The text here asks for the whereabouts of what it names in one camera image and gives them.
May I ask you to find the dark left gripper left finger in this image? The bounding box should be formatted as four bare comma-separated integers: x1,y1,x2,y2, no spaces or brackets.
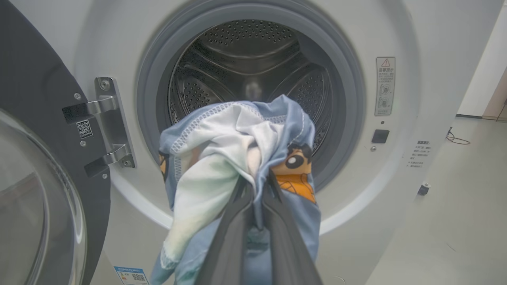
194,176,255,285

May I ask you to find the black floor cable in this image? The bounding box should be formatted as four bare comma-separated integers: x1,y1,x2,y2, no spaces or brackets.
445,126,471,145

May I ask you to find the stainless steel perforated drum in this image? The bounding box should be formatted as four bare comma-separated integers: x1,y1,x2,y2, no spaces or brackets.
168,19,332,156

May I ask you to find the white front-load washing machine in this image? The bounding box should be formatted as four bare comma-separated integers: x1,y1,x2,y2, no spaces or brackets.
10,0,504,285

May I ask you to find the silver metal door hinge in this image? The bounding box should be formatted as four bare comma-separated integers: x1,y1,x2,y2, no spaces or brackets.
61,76,137,179

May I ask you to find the white QR code sticker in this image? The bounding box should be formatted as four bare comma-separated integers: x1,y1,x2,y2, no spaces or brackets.
76,120,93,139

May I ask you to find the blue cartoon garment white lining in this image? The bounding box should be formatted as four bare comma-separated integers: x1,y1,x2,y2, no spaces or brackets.
150,94,322,285

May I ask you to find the blue energy label sticker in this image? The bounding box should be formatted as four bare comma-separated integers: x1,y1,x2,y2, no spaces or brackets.
114,266,150,285

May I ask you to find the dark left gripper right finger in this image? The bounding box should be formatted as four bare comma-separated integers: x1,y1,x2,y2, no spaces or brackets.
263,170,324,285

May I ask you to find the washing machine glass door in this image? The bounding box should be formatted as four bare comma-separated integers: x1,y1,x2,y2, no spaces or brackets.
0,0,112,285

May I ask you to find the white warning label red triangle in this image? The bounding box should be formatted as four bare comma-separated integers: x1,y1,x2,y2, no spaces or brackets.
375,57,396,116

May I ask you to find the small printed text label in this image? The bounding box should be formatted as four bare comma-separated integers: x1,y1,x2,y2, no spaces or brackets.
407,139,433,169

